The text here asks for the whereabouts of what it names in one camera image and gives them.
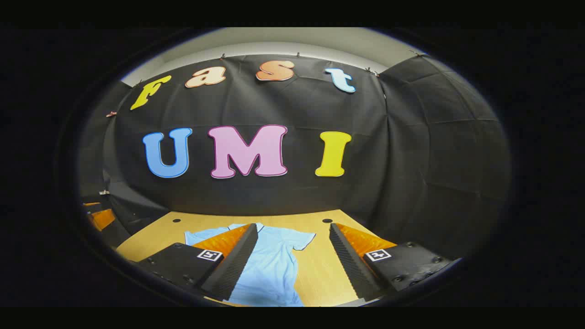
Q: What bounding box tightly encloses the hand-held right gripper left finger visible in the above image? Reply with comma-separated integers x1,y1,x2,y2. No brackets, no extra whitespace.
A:
129,223,259,302

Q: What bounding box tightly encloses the light blue T-shirt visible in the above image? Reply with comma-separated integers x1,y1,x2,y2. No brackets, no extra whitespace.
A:
184,223,316,307

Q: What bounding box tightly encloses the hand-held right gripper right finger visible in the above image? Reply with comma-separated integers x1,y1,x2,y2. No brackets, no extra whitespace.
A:
329,223,462,302

